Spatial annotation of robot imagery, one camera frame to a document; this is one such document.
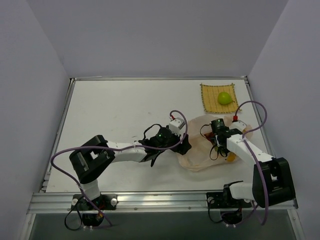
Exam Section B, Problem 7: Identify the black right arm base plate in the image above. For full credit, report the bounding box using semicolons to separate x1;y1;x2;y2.
205;191;252;209

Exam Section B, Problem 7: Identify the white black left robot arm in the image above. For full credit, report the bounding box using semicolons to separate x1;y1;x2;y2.
69;125;192;210

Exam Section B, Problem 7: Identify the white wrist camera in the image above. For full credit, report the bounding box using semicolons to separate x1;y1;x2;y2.
168;117;186;136
229;115;252;133

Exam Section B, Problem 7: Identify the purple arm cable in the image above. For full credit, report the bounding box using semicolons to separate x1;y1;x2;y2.
50;109;189;229
221;100;270;226

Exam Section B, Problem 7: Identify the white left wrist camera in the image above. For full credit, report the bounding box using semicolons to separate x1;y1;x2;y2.
168;117;186;136

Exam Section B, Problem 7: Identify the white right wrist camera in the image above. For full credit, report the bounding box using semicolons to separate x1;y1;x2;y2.
229;115;252;133

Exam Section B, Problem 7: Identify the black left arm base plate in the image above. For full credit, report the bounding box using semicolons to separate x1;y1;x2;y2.
71;194;118;211

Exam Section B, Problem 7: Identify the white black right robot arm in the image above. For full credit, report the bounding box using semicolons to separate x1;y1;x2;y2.
210;118;296;208

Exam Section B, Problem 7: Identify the green fake apple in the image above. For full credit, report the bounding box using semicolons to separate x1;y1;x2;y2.
217;92;235;106

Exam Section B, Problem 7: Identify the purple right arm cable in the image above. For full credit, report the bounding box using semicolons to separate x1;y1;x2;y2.
221;100;270;226

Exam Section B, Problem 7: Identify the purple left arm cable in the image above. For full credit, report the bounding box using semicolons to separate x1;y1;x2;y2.
50;109;189;229

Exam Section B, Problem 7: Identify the aluminium front frame rail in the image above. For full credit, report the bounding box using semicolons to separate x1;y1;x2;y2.
26;188;300;215

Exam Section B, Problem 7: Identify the translucent printed plastic bag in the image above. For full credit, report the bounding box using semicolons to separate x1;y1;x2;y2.
177;114;240;172

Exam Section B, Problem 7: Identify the yellow woven bamboo mat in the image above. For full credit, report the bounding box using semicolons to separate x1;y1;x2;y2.
200;83;239;115

